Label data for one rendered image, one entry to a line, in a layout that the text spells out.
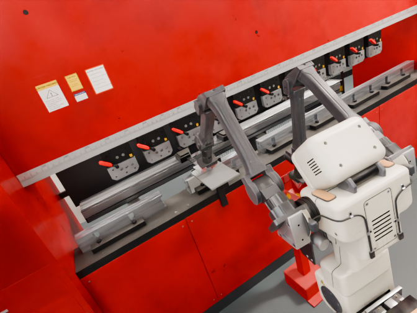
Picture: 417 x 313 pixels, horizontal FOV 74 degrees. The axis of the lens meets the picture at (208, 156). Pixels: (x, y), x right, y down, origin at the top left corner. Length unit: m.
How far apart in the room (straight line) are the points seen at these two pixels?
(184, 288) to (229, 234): 0.43
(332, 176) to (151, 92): 0.97
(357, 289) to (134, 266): 1.07
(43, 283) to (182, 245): 0.69
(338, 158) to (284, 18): 1.20
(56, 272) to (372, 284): 1.26
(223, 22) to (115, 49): 0.59
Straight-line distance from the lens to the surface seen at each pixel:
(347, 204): 0.82
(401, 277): 2.28
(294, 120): 1.37
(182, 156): 1.83
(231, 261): 1.95
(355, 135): 0.88
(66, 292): 1.52
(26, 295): 1.51
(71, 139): 1.42
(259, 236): 1.98
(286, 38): 1.88
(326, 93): 1.17
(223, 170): 1.56
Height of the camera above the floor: 1.75
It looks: 25 degrees down
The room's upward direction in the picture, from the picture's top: 18 degrees counter-clockwise
